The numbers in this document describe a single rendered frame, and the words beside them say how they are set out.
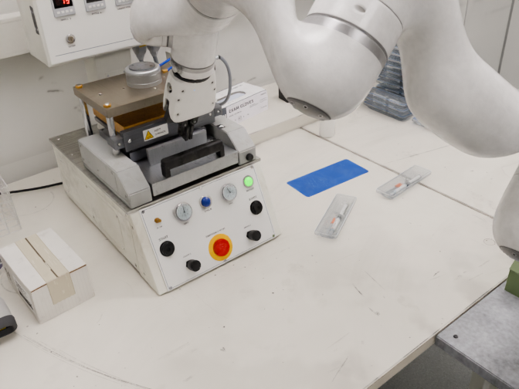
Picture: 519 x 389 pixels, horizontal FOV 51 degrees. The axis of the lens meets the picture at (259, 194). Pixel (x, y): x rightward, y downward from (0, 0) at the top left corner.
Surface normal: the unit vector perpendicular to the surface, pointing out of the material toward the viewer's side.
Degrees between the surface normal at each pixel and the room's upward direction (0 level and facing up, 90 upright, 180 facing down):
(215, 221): 65
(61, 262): 2
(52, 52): 90
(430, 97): 88
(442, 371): 0
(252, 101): 87
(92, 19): 90
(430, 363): 0
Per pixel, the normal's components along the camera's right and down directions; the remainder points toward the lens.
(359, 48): 0.32, 0.14
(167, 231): 0.54, 0.00
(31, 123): 0.62, 0.40
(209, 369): -0.04, -0.85
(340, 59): 0.07, 0.08
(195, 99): 0.59, 0.66
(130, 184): 0.37, -0.38
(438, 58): -0.54, 0.36
